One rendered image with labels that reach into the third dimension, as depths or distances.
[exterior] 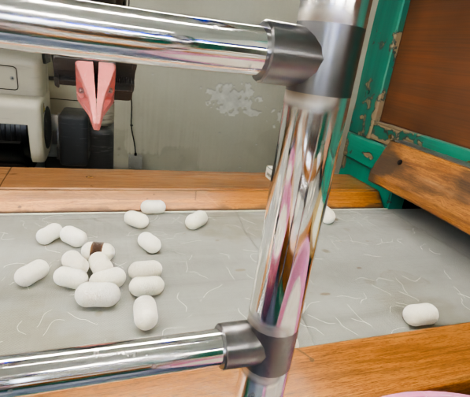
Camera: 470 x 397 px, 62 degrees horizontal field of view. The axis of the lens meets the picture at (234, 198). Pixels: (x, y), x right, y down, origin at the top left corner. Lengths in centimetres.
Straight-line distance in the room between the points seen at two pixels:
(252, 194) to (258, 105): 202
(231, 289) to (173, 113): 213
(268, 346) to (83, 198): 41
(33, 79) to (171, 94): 151
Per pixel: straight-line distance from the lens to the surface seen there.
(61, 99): 129
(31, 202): 55
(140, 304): 34
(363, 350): 32
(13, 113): 101
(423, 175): 60
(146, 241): 44
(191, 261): 43
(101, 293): 35
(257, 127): 262
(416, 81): 72
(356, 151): 79
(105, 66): 53
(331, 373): 30
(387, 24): 78
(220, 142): 257
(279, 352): 18
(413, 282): 50
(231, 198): 58
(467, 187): 56
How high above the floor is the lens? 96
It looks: 21 degrees down
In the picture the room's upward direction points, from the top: 8 degrees clockwise
